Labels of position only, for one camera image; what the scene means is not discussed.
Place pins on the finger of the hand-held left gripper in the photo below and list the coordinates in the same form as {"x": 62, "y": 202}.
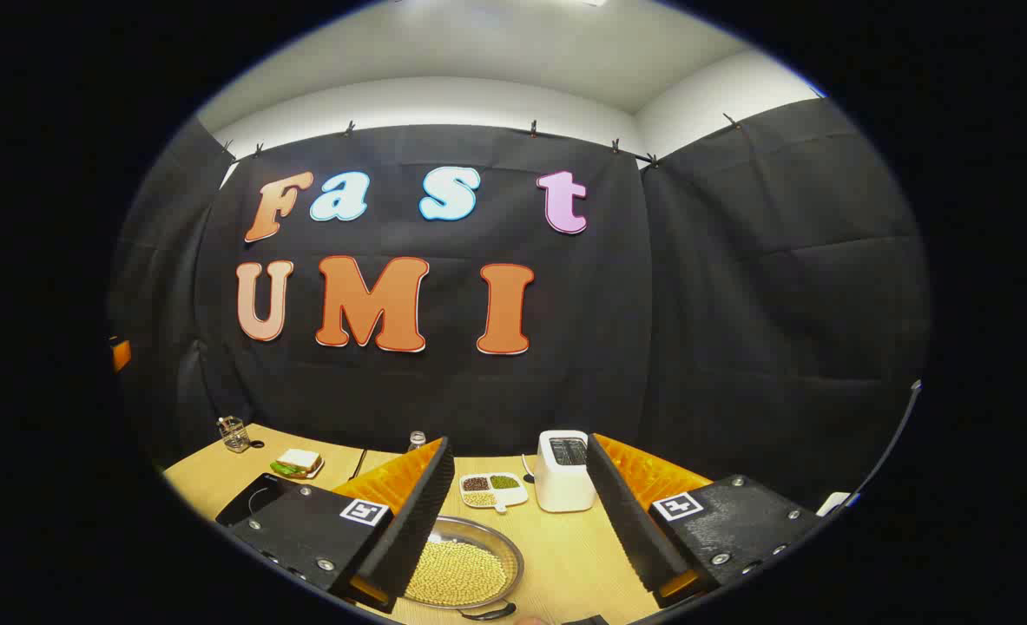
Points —
{"x": 121, "y": 355}

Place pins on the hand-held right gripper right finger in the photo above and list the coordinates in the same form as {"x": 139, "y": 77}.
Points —
{"x": 626, "y": 521}

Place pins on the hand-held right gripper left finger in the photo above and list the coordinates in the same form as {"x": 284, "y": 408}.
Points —
{"x": 409, "y": 529}

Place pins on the black induction cooktop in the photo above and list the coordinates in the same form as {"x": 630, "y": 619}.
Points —
{"x": 248, "y": 503}

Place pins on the pile of yellow soybeans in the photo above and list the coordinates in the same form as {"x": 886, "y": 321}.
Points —
{"x": 461, "y": 573}

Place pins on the white toaster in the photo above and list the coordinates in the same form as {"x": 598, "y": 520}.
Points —
{"x": 563, "y": 482}

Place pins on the clear plastic water bottle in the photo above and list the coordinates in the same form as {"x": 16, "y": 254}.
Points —
{"x": 416, "y": 441}

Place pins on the white divided dish of beans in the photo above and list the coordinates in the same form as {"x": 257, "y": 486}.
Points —
{"x": 494, "y": 491}

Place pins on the plate with sandwich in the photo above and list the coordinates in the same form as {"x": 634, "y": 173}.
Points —
{"x": 298, "y": 463}

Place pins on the small glass holder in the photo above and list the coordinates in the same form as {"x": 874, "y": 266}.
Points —
{"x": 234, "y": 436}

